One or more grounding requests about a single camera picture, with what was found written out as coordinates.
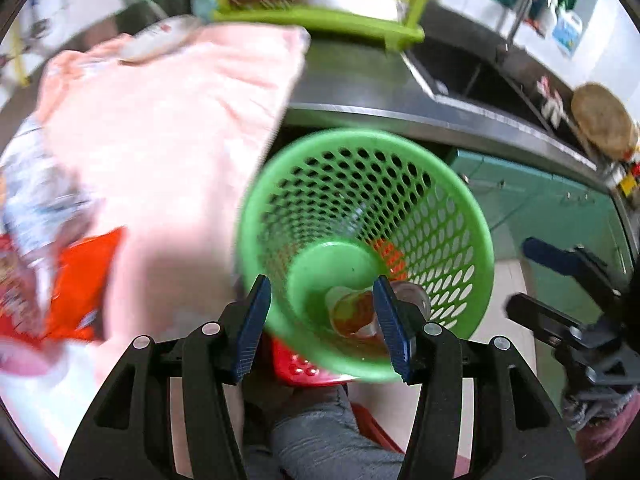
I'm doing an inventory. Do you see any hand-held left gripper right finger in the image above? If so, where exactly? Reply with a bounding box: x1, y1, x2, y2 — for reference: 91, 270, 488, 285
372, 275, 587, 480

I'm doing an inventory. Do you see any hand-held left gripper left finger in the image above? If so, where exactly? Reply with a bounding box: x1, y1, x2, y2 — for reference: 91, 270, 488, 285
59, 274, 273, 480

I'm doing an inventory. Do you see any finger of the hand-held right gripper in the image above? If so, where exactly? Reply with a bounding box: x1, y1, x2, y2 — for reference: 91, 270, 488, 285
505, 292, 585, 356
520, 237, 626, 301

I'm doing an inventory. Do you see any clear plastic cup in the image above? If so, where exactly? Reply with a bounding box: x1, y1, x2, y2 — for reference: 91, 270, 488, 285
325, 282, 432, 341

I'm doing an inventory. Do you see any green perforated plastic basket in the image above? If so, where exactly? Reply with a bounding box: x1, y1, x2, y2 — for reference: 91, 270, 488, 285
235, 127, 496, 385

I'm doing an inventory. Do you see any person's right forearm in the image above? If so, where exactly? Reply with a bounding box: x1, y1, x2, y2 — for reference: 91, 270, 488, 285
560, 390, 640, 466

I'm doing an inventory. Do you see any teal cabinet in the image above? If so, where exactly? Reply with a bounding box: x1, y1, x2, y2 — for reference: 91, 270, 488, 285
450, 147, 636, 306

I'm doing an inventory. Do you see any person's grey trouser leg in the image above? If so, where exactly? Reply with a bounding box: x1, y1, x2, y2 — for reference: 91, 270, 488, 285
242, 385, 406, 480

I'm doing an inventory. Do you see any round wooden cutting board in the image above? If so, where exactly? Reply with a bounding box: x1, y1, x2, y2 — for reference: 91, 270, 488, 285
570, 82, 640, 161

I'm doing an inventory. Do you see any pink white dish cloth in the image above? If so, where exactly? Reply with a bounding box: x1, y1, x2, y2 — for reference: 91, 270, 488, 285
536, 77, 571, 127

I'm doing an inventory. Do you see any orange snack packet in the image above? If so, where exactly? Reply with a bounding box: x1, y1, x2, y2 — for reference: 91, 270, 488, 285
45, 227, 126, 343

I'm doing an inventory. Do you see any stainless steel sink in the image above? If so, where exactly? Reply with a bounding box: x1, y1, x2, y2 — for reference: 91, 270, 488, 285
405, 40, 556, 131

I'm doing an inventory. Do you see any peach printed towel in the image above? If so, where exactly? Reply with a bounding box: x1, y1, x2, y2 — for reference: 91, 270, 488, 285
37, 25, 311, 401

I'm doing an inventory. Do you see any white detergent bottle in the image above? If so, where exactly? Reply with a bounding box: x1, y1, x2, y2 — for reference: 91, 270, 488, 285
550, 7, 586, 58

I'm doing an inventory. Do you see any red snack packet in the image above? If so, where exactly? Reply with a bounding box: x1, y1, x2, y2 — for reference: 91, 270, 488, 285
0, 235, 51, 351

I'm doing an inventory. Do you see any metal faucet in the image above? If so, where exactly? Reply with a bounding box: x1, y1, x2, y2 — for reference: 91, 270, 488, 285
505, 0, 541, 46

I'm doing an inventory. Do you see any silver blue foil packet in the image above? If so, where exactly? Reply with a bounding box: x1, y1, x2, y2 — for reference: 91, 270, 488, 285
0, 115, 96, 271

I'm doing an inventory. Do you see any white plate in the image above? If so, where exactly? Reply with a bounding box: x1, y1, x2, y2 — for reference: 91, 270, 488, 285
117, 15, 201, 63

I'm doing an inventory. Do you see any green plastic dish rack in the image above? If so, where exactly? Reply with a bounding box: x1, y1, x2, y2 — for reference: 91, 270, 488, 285
192, 0, 441, 53

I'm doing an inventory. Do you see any yellow hose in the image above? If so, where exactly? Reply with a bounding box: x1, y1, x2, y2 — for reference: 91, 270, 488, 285
14, 35, 30, 87

